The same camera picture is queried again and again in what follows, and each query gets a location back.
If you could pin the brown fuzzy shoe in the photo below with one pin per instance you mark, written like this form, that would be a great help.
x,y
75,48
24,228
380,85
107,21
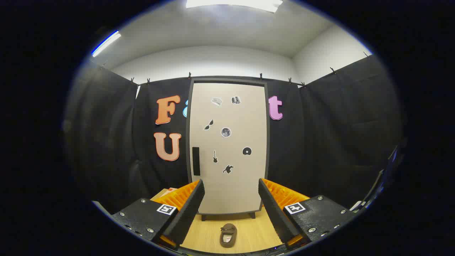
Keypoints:
x,y
228,238

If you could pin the wide ceiling light panel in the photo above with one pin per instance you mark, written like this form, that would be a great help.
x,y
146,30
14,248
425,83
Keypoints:
x,y
231,3

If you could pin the dark grey shoe cabinet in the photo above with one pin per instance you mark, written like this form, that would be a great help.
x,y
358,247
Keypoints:
x,y
227,80

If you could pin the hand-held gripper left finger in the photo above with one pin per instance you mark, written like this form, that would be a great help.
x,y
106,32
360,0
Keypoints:
x,y
188,213

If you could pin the black backdrop cloth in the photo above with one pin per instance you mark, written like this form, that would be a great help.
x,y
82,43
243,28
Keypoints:
x,y
320,142

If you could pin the row of black clips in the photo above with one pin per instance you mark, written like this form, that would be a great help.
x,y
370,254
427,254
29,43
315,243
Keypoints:
x,y
189,75

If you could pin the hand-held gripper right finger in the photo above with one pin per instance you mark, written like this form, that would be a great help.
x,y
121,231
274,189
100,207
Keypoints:
x,y
273,213

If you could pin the narrow ceiling light strip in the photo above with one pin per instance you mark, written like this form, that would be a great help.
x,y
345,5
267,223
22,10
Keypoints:
x,y
106,42

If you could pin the white and green object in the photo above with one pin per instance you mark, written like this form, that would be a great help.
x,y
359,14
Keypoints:
x,y
355,205

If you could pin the beige cover book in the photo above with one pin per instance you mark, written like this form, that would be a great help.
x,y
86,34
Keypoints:
x,y
160,194

